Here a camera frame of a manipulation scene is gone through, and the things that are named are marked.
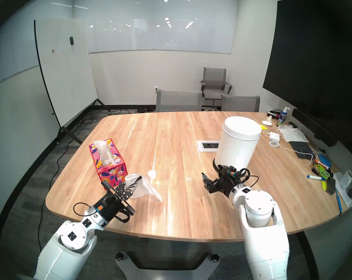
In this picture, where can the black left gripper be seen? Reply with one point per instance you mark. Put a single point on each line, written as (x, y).
(111, 208)

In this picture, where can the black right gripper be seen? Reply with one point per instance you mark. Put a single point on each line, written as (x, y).
(227, 181)

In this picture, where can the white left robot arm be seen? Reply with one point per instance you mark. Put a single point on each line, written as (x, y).
(70, 235)

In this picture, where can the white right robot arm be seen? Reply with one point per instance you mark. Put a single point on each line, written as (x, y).
(260, 206)

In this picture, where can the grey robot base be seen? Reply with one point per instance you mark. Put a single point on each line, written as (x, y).
(164, 272)

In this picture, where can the red floral tissue box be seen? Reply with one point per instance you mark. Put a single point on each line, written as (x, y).
(114, 173)

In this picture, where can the white tissue in box slot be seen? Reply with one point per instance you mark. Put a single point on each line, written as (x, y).
(103, 152)

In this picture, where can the small crumpled white tissue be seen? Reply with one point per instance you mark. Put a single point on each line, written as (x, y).
(268, 121)

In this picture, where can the white table power outlet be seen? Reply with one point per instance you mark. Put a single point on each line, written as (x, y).
(206, 145)

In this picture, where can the white pedal trash bin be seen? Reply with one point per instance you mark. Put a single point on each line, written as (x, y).
(237, 145)

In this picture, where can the yellow sticky note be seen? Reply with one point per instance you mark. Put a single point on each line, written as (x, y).
(263, 127)

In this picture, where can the white power charger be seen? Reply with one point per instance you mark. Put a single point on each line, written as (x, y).
(274, 136)

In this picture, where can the grey fabric chair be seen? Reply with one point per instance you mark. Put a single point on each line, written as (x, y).
(240, 104)

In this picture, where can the grey mesh chair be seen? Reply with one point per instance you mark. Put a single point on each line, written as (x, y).
(178, 101)

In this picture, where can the red black marker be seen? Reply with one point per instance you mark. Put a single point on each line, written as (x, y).
(273, 113)

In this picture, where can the flat white paper towel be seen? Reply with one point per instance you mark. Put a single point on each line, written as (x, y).
(292, 134)

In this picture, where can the whiteboard cleaner spray bottle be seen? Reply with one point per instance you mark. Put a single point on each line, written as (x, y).
(282, 118)

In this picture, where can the black keyboard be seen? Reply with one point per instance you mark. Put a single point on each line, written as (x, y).
(301, 149)

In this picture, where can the grey office chair with armrests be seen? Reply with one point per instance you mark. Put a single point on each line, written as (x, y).
(214, 79)

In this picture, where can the blue white marker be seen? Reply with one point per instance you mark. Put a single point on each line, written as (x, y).
(316, 177)

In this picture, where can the black video bar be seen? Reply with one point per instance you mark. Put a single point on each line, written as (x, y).
(313, 126)

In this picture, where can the blue flat object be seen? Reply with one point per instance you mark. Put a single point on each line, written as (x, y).
(325, 160)

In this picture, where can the small black box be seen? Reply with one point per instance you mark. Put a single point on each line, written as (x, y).
(331, 185)

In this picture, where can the black table leg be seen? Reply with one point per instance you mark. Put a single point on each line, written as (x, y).
(306, 253)

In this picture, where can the blue pen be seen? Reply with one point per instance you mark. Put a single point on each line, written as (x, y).
(339, 202)

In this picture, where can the white paper sheet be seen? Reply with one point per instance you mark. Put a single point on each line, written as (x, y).
(343, 196)

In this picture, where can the white cup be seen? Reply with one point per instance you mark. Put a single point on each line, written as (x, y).
(346, 178)

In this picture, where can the rolling whiteboard with black stand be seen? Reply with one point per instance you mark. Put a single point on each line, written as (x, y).
(65, 72)

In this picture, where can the large black wall screen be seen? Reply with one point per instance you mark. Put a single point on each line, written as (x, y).
(310, 63)

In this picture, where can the wide glass wall board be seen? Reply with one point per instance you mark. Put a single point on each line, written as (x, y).
(164, 34)

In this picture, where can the side wall glass board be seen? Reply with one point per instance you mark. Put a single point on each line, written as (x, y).
(12, 49)

